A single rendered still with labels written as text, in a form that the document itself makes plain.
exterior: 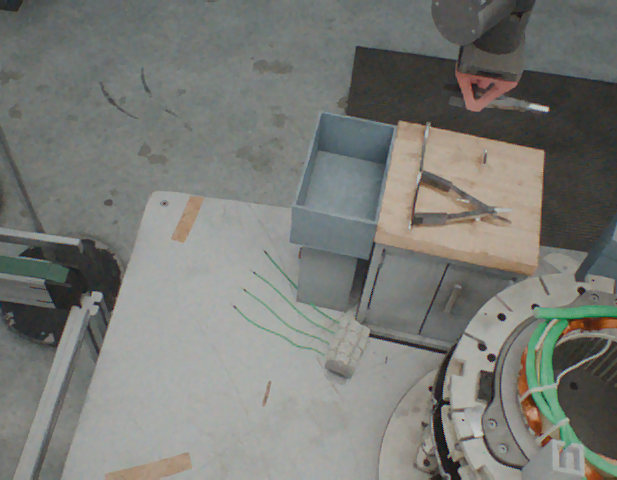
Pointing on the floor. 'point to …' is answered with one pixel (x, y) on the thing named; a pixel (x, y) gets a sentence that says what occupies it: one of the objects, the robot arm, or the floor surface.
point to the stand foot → (102, 262)
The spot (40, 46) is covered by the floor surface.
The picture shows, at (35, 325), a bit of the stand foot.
